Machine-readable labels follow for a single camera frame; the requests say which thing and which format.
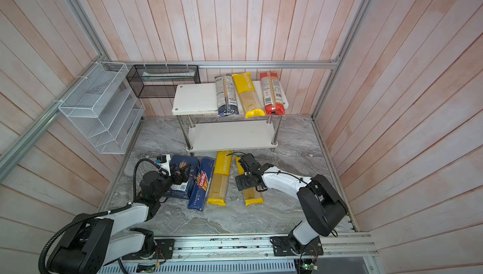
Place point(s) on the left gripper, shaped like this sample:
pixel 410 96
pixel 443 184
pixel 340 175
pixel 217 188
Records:
pixel 184 178

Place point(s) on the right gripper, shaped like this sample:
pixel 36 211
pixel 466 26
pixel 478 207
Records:
pixel 244 184

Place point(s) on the yellow pasta package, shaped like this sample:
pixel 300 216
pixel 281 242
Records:
pixel 219 183
pixel 248 95
pixel 251 196

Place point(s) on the red spaghetti package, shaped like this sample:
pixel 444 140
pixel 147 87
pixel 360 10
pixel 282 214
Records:
pixel 272 94

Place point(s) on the brown blue spaghetti package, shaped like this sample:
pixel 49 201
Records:
pixel 225 96

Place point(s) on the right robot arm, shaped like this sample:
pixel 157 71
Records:
pixel 322 206

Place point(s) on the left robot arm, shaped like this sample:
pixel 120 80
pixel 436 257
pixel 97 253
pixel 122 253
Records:
pixel 91 241

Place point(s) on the blue Barilla pasta box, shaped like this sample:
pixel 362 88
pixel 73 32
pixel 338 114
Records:
pixel 184 190

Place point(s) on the blue spaghetti bag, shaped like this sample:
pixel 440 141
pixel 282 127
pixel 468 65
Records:
pixel 202 184

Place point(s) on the white two-tier shelf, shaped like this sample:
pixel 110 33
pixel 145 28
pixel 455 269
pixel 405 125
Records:
pixel 195 107

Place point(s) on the black mesh basket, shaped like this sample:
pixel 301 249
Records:
pixel 161 81

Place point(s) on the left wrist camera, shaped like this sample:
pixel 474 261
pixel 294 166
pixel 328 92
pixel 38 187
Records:
pixel 163 163

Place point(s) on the white wire mesh rack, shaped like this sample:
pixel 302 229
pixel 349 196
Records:
pixel 104 111

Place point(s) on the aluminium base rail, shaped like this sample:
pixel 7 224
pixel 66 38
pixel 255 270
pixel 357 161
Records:
pixel 348 252

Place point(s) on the aluminium frame horizontal bar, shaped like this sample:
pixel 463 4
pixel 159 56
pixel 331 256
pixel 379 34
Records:
pixel 231 65

